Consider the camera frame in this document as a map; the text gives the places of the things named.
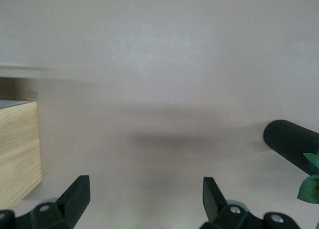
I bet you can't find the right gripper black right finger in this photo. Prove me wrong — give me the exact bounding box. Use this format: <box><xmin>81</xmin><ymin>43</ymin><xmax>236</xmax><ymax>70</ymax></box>
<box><xmin>199</xmin><ymin>176</ymin><xmax>300</xmax><ymax>229</ymax></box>

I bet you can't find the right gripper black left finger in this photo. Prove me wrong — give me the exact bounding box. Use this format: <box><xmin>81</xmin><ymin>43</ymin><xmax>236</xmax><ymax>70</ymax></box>
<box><xmin>14</xmin><ymin>175</ymin><xmax>91</xmax><ymax>229</ymax></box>

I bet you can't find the wooden drawer cabinet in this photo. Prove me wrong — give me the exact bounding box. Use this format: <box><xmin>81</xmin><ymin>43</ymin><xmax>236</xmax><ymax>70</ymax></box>
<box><xmin>0</xmin><ymin>101</ymin><xmax>42</xmax><ymax>211</ymax></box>

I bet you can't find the artificial rose with green leaves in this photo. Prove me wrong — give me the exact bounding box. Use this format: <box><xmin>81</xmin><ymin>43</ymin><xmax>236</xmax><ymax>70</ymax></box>
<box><xmin>298</xmin><ymin>153</ymin><xmax>319</xmax><ymax>205</ymax></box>

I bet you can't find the black ribbed vase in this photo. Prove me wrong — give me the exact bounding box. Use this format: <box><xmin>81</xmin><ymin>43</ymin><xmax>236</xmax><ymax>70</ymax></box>
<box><xmin>263</xmin><ymin>119</ymin><xmax>319</xmax><ymax>176</ymax></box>

